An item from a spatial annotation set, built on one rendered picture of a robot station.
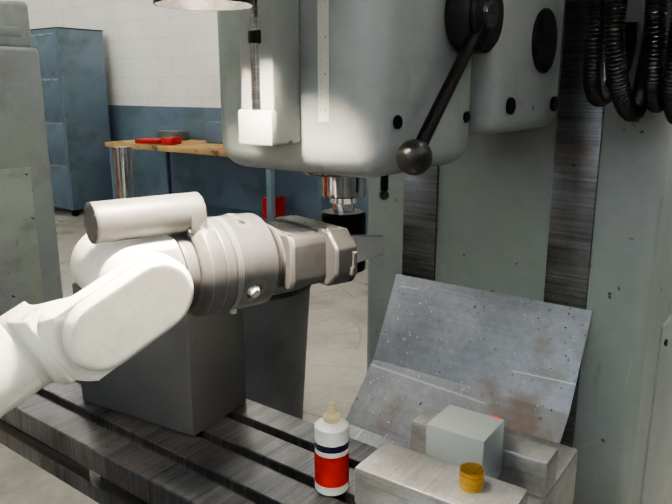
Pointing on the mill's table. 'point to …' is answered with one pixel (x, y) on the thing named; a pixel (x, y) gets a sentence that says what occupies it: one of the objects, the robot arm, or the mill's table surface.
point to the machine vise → (523, 463)
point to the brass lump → (471, 477)
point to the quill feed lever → (487, 25)
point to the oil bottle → (331, 453)
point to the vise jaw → (423, 481)
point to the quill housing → (356, 87)
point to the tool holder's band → (343, 217)
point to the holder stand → (180, 375)
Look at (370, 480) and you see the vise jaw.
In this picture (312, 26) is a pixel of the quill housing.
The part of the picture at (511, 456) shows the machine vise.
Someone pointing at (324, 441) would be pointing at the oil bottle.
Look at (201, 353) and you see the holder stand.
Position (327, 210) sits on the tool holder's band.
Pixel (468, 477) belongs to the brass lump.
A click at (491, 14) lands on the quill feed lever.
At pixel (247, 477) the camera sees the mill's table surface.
